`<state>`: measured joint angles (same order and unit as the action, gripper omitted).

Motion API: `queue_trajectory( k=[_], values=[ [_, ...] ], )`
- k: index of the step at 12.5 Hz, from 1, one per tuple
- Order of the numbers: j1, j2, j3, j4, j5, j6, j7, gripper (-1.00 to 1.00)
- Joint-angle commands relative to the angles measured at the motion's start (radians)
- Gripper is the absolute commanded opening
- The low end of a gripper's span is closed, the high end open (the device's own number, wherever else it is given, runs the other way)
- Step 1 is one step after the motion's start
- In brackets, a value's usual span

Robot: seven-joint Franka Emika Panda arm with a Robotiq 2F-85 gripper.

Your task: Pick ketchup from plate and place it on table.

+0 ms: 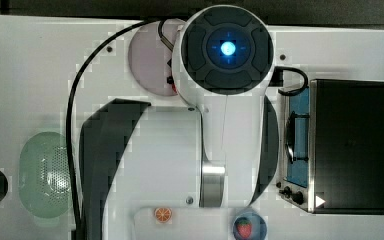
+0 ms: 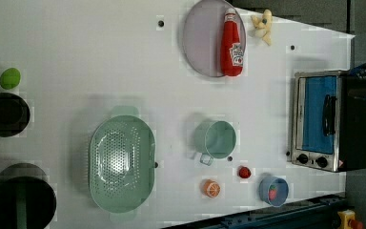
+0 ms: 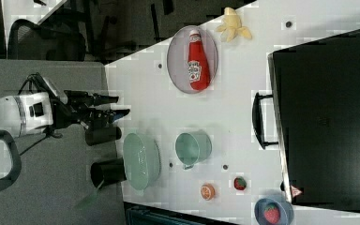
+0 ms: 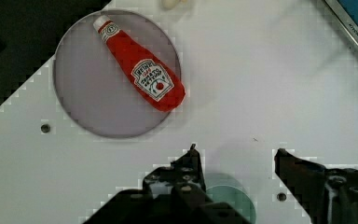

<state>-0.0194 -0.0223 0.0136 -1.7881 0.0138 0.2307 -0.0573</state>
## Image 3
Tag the green mug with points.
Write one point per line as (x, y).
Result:
(192, 148)

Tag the blue bowl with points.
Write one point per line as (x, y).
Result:
(286, 211)

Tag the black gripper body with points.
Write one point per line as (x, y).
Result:
(76, 108)

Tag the small black cylinder container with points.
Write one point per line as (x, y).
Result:
(102, 135)

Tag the strawberry toy in bowl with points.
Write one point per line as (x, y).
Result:
(271, 213)

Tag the red ketchup bottle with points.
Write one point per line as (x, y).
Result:
(198, 67)

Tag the large black cylinder container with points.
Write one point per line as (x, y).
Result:
(105, 173)

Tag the green utensil in container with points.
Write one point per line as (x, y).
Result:
(89, 199)

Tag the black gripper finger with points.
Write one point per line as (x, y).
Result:
(102, 100)
(114, 115)

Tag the orange slice toy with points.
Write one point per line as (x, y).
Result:
(207, 192)

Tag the black office chair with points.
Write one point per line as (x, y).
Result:
(29, 41)

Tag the small red strawberry toy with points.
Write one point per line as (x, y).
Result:
(239, 183)

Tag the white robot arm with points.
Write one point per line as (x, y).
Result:
(45, 112)

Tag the peeled toy banana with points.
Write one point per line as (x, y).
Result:
(232, 27)

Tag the green perforated colander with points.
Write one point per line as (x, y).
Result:
(141, 161)

